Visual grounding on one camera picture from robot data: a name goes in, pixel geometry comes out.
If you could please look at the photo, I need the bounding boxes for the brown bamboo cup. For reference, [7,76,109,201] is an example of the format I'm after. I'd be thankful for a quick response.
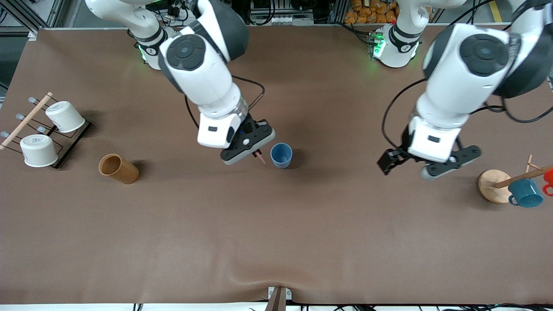
[99,154,140,185]

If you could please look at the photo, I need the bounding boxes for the black wire cup rack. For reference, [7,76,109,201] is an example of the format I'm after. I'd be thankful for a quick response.
[0,92,92,169]

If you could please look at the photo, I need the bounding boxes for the light blue plastic cup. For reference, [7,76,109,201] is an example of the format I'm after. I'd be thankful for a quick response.
[270,143,293,169]

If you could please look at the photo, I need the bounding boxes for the teal enamel mug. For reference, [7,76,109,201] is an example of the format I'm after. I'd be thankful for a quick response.
[508,178,544,208]

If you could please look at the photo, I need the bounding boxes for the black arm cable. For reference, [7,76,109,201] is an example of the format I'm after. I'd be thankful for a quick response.
[381,79,428,149]
[185,76,265,130]

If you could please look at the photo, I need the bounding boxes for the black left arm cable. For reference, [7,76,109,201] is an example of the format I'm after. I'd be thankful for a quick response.
[381,79,428,149]

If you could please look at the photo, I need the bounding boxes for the wooden mug tree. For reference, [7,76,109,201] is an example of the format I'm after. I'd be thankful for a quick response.
[478,155,553,204]

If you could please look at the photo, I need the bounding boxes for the white power strip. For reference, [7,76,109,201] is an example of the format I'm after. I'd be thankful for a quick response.
[149,0,197,20]

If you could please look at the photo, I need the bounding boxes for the white paper cup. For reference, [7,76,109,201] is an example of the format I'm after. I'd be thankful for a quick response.
[45,101,86,133]
[20,134,59,168]

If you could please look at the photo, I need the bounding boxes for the orange snack bag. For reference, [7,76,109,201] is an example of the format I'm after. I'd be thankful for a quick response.
[344,0,400,25]

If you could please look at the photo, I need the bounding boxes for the brown table mat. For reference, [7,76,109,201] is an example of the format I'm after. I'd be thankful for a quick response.
[0,27,553,305]

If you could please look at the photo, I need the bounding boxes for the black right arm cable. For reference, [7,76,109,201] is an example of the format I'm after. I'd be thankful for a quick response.
[185,76,265,130]

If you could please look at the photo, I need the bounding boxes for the grey metal table clamp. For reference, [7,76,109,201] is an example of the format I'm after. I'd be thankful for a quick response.
[264,286,292,311]

